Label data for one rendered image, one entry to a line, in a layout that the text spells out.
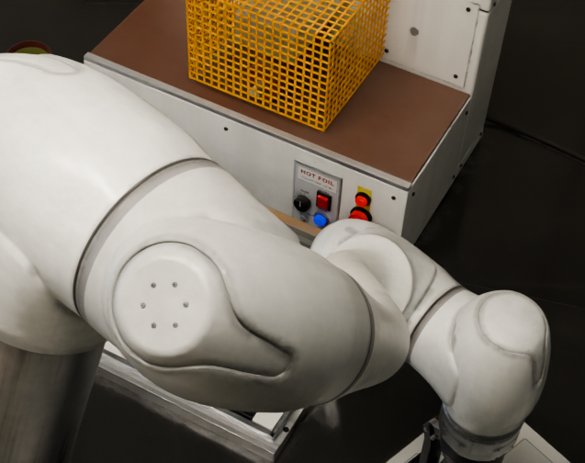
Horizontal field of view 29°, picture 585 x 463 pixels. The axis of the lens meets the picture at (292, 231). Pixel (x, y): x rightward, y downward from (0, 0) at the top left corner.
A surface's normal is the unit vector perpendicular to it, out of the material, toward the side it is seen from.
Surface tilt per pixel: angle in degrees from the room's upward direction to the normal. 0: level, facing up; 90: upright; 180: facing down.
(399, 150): 0
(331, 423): 0
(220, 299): 44
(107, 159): 14
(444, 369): 82
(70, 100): 4
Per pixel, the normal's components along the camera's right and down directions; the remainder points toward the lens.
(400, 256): 0.14, -0.49
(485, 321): -0.13, -0.55
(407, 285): 0.23, -0.11
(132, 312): -0.23, -0.07
